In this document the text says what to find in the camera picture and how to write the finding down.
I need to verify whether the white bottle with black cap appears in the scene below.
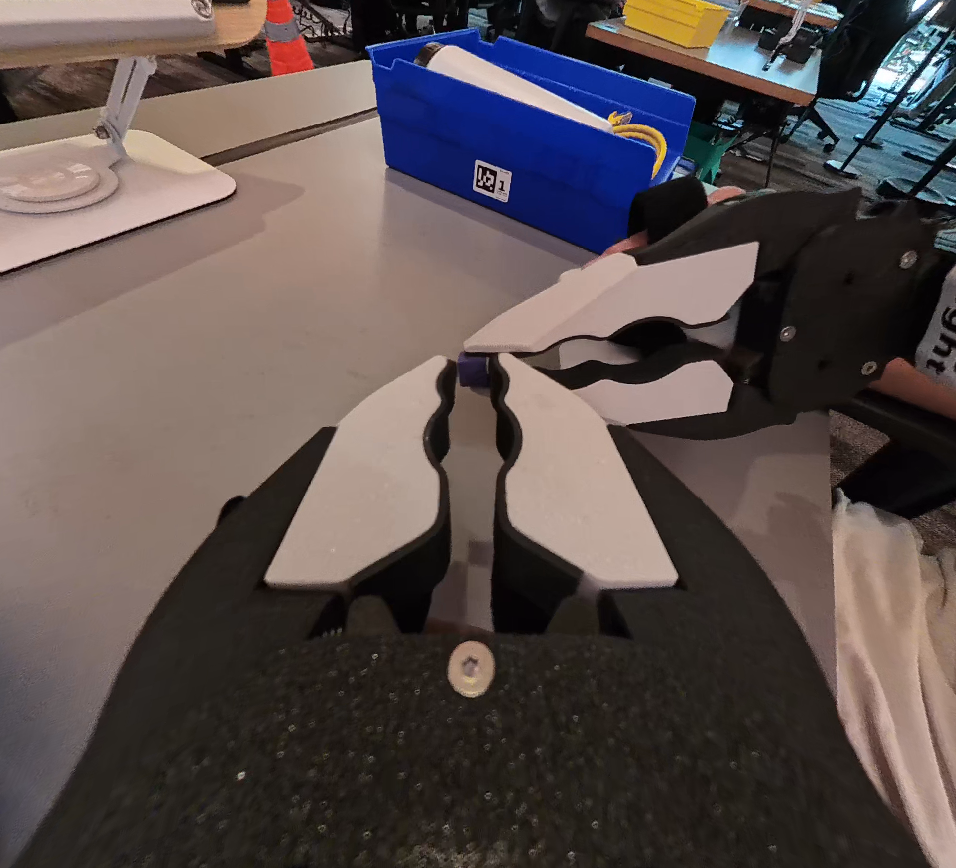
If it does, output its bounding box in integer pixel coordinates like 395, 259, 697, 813
414, 42, 617, 133

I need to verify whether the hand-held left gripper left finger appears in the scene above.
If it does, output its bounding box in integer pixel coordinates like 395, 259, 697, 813
263, 355, 458, 633

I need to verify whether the light wooden table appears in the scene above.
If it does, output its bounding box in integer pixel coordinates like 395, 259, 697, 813
586, 16, 823, 109

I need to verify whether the person's right forearm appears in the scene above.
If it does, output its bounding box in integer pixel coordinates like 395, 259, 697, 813
866, 359, 956, 407

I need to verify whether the blue plastic bin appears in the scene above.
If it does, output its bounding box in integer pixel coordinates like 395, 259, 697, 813
366, 27, 697, 255

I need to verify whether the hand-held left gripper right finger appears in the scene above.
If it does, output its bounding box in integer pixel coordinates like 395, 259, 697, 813
487, 353, 681, 633

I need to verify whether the white stand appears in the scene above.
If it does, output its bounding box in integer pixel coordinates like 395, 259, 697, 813
0, 0, 239, 275

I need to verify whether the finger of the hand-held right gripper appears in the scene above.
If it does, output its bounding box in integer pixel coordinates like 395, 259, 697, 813
523, 340, 738, 428
463, 241, 761, 354

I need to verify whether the yellow bin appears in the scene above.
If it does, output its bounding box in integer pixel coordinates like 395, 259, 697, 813
623, 0, 731, 49

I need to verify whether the green plastic chair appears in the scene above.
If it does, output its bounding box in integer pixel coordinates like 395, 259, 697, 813
683, 120, 740, 183

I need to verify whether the yellow cable coil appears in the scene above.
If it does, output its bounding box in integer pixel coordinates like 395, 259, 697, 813
608, 110, 671, 179

